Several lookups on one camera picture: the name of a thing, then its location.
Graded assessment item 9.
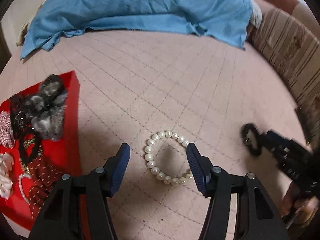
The black beaded hair tie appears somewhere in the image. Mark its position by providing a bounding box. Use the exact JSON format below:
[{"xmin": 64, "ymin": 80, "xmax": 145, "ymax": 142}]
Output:
[{"xmin": 241, "ymin": 122, "xmax": 263, "ymax": 157}]

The white floral scrunchie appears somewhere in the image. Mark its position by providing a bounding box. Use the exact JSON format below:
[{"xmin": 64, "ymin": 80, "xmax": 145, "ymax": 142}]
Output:
[{"xmin": 0, "ymin": 152, "xmax": 14, "ymax": 200}]

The white pearl bracelet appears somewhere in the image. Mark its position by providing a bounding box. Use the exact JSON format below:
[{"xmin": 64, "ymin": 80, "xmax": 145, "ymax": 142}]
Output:
[{"xmin": 143, "ymin": 129, "xmax": 194, "ymax": 186}]

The red white plaid scrunchie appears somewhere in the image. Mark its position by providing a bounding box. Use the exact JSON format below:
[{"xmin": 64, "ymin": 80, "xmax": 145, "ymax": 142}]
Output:
[{"xmin": 0, "ymin": 111, "xmax": 15, "ymax": 148}]

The grey black fur scrunchie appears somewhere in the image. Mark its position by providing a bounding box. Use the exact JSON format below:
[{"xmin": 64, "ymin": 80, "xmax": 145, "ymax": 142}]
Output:
[{"xmin": 25, "ymin": 74, "xmax": 68, "ymax": 141}]

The person's right hand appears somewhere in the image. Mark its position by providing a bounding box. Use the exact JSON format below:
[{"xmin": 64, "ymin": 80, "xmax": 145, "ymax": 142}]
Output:
[{"xmin": 279, "ymin": 182, "xmax": 319, "ymax": 224}]

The red dotted hair bow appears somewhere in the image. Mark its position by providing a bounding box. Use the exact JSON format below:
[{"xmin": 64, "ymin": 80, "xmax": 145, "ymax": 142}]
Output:
[{"xmin": 28, "ymin": 157, "xmax": 62, "ymax": 221}]

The red cardboard tray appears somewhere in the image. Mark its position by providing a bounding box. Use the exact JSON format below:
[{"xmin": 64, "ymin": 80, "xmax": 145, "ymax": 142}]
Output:
[{"xmin": 1, "ymin": 71, "xmax": 82, "ymax": 230}]

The black sequin hair bow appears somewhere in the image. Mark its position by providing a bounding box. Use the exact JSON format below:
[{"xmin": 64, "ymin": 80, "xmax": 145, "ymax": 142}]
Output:
[{"xmin": 10, "ymin": 93, "xmax": 42, "ymax": 166}]

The brown striped pillow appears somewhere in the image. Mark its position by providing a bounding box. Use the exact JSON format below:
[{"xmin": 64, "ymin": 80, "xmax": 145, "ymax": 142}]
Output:
[{"xmin": 252, "ymin": 8, "xmax": 319, "ymax": 149}]

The pink quilted mattress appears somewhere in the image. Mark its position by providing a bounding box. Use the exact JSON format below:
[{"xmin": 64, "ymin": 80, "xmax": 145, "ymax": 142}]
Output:
[{"xmin": 1, "ymin": 31, "xmax": 305, "ymax": 239}]

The blue cloth blanket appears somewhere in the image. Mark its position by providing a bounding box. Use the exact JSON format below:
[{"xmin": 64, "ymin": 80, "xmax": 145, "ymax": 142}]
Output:
[{"xmin": 21, "ymin": 0, "xmax": 253, "ymax": 58}]

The brown white floral blanket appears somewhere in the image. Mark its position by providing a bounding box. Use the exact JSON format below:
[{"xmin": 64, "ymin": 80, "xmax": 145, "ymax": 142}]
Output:
[{"xmin": 16, "ymin": 3, "xmax": 43, "ymax": 47}]

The small white bead bracelet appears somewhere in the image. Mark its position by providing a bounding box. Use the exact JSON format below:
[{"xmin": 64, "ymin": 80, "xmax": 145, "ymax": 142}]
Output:
[{"xmin": 17, "ymin": 172, "xmax": 33, "ymax": 204}]

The gold bangle bracelet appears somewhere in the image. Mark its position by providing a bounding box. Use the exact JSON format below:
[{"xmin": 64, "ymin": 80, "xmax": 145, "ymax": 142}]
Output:
[{"xmin": 19, "ymin": 139, "xmax": 42, "ymax": 176}]

